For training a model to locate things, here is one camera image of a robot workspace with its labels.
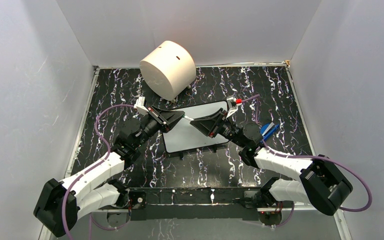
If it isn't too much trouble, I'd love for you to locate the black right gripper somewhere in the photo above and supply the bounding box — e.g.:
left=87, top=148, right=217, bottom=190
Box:
left=190, top=108, right=247, bottom=149

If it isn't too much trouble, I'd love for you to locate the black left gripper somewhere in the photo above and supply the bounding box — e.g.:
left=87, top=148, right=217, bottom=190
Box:
left=134, top=106, right=186, bottom=149

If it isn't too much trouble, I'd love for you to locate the black framed whiteboard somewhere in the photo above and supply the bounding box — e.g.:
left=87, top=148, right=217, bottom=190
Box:
left=162, top=101, right=229, bottom=153

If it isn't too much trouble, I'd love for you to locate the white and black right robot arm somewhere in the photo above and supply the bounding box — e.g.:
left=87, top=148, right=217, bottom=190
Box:
left=190, top=109, right=353, bottom=216

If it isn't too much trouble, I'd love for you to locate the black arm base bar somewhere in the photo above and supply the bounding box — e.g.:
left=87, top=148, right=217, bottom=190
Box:
left=97, top=187, right=282, bottom=223

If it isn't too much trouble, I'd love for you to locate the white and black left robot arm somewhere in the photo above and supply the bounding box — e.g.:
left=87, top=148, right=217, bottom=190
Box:
left=33, top=106, right=185, bottom=238

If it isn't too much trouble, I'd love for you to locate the cream cylindrical container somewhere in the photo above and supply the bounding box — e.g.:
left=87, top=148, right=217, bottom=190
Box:
left=139, top=40, right=196, bottom=101

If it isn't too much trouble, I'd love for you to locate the blue stapler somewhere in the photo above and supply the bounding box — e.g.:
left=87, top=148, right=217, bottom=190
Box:
left=260, top=122, right=280, bottom=141

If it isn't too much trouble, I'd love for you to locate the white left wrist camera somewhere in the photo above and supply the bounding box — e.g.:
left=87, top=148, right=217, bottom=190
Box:
left=133, top=96, right=149, bottom=116

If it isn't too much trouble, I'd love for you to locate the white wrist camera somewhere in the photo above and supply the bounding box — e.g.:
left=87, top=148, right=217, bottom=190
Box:
left=226, top=96, right=242, bottom=118
left=133, top=96, right=149, bottom=116

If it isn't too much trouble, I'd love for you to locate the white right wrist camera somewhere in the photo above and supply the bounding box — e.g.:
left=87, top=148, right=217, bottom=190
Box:
left=226, top=96, right=242, bottom=118

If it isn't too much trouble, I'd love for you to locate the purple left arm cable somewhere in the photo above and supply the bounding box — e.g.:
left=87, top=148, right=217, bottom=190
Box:
left=61, top=104, right=137, bottom=240

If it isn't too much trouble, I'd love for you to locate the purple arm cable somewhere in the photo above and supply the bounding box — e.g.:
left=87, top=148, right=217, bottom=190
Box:
left=61, top=104, right=137, bottom=240
left=240, top=94, right=373, bottom=228

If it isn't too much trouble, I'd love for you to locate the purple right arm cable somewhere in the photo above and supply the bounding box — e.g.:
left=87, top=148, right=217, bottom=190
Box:
left=240, top=94, right=373, bottom=228

